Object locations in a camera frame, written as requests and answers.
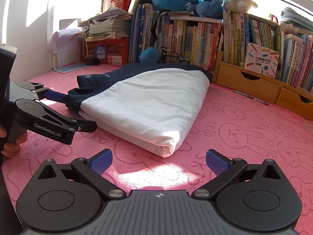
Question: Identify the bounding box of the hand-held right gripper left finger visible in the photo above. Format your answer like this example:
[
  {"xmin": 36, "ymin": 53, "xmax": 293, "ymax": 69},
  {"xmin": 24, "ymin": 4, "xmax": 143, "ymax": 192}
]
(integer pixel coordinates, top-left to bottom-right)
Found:
[{"xmin": 37, "ymin": 148, "xmax": 128, "ymax": 201}]

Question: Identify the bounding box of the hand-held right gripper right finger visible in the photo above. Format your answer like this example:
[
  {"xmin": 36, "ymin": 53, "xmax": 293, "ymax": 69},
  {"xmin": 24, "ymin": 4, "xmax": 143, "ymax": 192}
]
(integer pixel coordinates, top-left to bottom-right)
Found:
[{"xmin": 191, "ymin": 150, "xmax": 282, "ymax": 200}]

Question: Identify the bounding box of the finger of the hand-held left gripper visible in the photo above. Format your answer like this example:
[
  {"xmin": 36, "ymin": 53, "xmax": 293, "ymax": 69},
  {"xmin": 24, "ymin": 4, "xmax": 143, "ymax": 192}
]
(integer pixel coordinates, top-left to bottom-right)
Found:
[
  {"xmin": 36, "ymin": 88, "xmax": 70, "ymax": 103},
  {"xmin": 34, "ymin": 101, "xmax": 98, "ymax": 132}
]

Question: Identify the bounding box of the white and navy jacket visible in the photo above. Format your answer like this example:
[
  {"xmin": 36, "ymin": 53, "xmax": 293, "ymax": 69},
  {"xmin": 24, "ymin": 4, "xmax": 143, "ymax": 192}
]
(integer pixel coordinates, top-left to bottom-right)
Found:
[{"xmin": 67, "ymin": 62, "xmax": 213, "ymax": 158}]

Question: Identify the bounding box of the person's left hand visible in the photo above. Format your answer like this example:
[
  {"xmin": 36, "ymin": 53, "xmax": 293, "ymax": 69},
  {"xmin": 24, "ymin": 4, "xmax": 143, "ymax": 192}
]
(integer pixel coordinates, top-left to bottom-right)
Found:
[{"xmin": 0, "ymin": 124, "xmax": 28, "ymax": 158}]

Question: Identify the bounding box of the light blue notebook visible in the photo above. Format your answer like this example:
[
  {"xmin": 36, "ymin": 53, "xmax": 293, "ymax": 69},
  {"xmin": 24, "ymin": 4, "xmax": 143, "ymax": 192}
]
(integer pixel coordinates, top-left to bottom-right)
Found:
[{"xmin": 53, "ymin": 62, "xmax": 93, "ymax": 74}]

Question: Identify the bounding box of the pink rabbit print mat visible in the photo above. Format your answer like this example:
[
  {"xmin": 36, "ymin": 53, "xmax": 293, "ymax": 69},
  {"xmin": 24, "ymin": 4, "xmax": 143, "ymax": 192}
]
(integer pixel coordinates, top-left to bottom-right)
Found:
[{"xmin": 0, "ymin": 64, "xmax": 313, "ymax": 235}]

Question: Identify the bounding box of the white cardboard box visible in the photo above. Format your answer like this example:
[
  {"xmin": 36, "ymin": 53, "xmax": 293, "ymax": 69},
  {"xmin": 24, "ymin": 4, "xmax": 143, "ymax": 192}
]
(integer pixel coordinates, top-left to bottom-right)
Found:
[{"xmin": 51, "ymin": 28, "xmax": 86, "ymax": 68}]

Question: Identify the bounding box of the large red plastic basket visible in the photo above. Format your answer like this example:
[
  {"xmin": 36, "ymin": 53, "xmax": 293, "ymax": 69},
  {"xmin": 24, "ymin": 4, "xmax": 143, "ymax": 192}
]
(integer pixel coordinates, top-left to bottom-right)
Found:
[{"xmin": 78, "ymin": 39, "xmax": 130, "ymax": 66}]

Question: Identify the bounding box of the wooden drawer organiser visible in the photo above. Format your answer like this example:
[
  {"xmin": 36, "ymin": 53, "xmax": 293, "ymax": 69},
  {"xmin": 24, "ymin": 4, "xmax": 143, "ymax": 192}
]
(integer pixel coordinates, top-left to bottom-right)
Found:
[{"xmin": 212, "ymin": 51, "xmax": 313, "ymax": 115}]

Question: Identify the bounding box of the stack of papers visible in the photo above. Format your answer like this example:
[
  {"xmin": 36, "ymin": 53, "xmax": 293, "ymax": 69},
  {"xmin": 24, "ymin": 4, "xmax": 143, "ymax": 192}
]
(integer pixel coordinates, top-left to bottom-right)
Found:
[{"xmin": 84, "ymin": 6, "xmax": 133, "ymax": 42}]

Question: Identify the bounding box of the blue plush ball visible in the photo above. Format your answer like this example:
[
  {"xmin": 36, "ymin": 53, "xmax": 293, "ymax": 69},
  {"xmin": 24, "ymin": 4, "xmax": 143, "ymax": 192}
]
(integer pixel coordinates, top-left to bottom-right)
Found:
[{"xmin": 139, "ymin": 47, "xmax": 160, "ymax": 64}]

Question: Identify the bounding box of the row of tall blue books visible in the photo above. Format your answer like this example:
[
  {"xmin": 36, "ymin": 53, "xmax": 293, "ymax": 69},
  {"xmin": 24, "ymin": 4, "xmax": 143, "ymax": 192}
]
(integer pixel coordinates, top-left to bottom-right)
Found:
[{"xmin": 129, "ymin": 4, "xmax": 160, "ymax": 64}]

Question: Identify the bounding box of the white box with pencil print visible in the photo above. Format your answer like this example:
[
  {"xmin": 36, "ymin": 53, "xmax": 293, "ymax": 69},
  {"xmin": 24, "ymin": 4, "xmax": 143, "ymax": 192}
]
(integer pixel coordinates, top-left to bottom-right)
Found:
[{"xmin": 244, "ymin": 42, "xmax": 280, "ymax": 79}]

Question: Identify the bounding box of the black model bicycle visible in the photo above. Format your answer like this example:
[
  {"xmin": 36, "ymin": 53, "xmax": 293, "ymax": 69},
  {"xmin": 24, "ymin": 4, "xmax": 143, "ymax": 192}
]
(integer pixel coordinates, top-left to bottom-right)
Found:
[{"xmin": 159, "ymin": 47, "xmax": 192, "ymax": 65}]

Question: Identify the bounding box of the small red plastic basket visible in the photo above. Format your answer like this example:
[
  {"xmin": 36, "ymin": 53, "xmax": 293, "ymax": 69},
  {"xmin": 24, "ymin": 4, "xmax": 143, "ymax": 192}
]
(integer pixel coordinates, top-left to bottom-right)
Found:
[{"xmin": 110, "ymin": 0, "xmax": 134, "ymax": 13}]

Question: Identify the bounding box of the row of colourful picture books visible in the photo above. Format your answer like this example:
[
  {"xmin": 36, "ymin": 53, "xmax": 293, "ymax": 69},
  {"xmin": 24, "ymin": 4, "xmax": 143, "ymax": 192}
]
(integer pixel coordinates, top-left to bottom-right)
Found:
[{"xmin": 156, "ymin": 13, "xmax": 223, "ymax": 73}]

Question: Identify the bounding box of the row of green yellow books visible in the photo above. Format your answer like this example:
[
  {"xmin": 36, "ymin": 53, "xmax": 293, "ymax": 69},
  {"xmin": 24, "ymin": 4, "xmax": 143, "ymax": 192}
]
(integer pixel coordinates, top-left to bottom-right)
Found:
[{"xmin": 221, "ymin": 10, "xmax": 286, "ymax": 71}]

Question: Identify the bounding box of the row of pink blue books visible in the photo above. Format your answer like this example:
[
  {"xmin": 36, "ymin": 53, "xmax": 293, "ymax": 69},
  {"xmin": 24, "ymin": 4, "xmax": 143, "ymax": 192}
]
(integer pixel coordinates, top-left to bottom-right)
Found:
[{"xmin": 281, "ymin": 29, "xmax": 313, "ymax": 95}]

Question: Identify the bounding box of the small blue plush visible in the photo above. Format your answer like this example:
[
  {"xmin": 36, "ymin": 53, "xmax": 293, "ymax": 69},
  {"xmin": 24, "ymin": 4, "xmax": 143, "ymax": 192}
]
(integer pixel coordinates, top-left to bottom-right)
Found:
[{"xmin": 185, "ymin": 0, "xmax": 225, "ymax": 18}]

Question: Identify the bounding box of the stack of light blue folders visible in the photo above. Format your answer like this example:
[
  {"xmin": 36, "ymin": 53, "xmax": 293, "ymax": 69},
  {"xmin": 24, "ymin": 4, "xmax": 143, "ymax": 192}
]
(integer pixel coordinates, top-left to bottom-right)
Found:
[{"xmin": 278, "ymin": 6, "xmax": 313, "ymax": 31}]

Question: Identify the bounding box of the black strap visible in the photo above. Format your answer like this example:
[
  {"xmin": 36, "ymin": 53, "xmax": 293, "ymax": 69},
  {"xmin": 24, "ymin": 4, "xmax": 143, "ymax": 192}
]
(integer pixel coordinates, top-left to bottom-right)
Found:
[{"xmin": 150, "ymin": 11, "xmax": 172, "ymax": 49}]

